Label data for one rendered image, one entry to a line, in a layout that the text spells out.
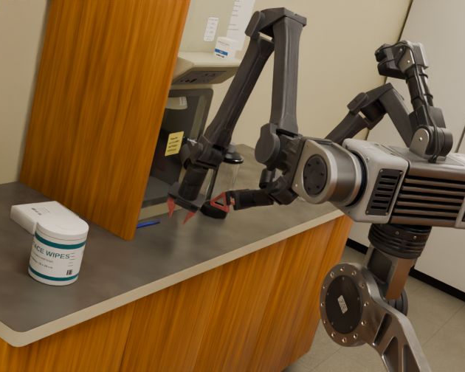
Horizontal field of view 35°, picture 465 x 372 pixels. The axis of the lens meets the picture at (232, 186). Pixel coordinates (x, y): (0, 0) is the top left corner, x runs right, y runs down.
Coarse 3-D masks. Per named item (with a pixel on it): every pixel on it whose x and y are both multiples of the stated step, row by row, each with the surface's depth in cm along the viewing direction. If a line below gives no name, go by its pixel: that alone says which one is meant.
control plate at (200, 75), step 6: (192, 72) 220; (198, 72) 222; (204, 72) 225; (210, 72) 228; (216, 72) 231; (222, 72) 234; (180, 78) 221; (186, 78) 223; (192, 78) 226; (198, 78) 229; (204, 78) 232; (210, 78) 235; (174, 84) 224
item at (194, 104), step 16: (176, 96) 232; (192, 96) 239; (208, 96) 247; (176, 112) 235; (192, 112) 242; (208, 112) 251; (160, 128) 231; (176, 128) 239; (192, 128) 246; (160, 144) 234; (160, 160) 238; (176, 160) 246; (160, 176) 242; (176, 176) 250; (160, 192) 245
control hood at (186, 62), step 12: (180, 60) 216; (192, 60) 217; (204, 60) 223; (216, 60) 229; (228, 60) 235; (240, 60) 241; (180, 72) 217; (228, 72) 237; (180, 84) 227; (192, 84) 233
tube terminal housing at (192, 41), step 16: (192, 0) 221; (208, 0) 228; (224, 0) 235; (192, 16) 224; (208, 16) 231; (224, 16) 239; (192, 32) 227; (224, 32) 242; (192, 48) 231; (208, 48) 238; (144, 208) 243; (160, 208) 251; (176, 208) 260
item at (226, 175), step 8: (232, 160) 255; (240, 160) 257; (224, 168) 257; (232, 168) 258; (216, 176) 259; (224, 176) 258; (232, 176) 259; (208, 184) 262; (216, 184) 259; (224, 184) 259; (232, 184) 261; (208, 192) 262; (216, 192) 260; (208, 200) 262; (216, 208) 262
